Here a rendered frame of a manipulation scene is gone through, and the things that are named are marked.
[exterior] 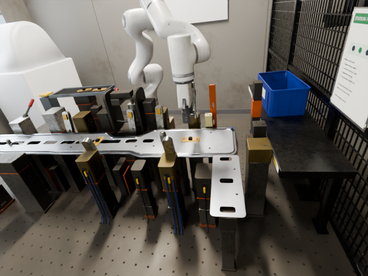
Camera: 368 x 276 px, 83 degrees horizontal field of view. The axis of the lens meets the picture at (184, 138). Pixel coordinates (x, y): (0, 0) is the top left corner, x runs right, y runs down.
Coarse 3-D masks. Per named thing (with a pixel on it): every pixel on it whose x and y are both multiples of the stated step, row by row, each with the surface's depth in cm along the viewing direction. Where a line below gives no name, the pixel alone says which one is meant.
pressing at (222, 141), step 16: (192, 128) 104; (208, 128) 102; (224, 128) 100; (48, 144) 107; (64, 144) 105; (80, 144) 103; (112, 144) 100; (128, 144) 98; (144, 144) 97; (160, 144) 95; (176, 144) 93; (192, 144) 92; (208, 144) 91; (224, 144) 89
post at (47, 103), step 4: (44, 96) 134; (48, 96) 133; (40, 100) 132; (44, 100) 132; (48, 100) 131; (52, 100) 133; (56, 100) 137; (44, 104) 133; (48, 104) 133; (52, 104) 133; (56, 104) 137; (44, 108) 135; (48, 108) 135
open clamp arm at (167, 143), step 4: (168, 136) 76; (164, 140) 75; (168, 140) 75; (172, 140) 78; (164, 144) 76; (168, 144) 76; (172, 144) 77; (164, 148) 78; (168, 148) 78; (172, 148) 78; (168, 152) 79; (172, 152) 79
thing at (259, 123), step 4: (260, 120) 87; (252, 124) 86; (256, 124) 84; (260, 124) 84; (264, 124) 84; (252, 128) 86; (256, 128) 84; (260, 128) 83; (264, 128) 83; (252, 132) 87; (256, 132) 84; (260, 132) 84; (264, 132) 84; (252, 136) 87; (256, 136) 86; (260, 136) 85; (264, 136) 85
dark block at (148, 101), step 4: (148, 100) 111; (152, 100) 111; (144, 104) 110; (148, 104) 109; (152, 104) 110; (144, 108) 111; (148, 108) 110; (152, 108) 110; (148, 112) 112; (152, 112) 111; (148, 116) 113; (152, 116) 113; (148, 120) 115; (152, 120) 114; (148, 124) 116; (152, 124) 116; (156, 124) 117; (152, 128) 117; (156, 128) 117; (152, 140) 121
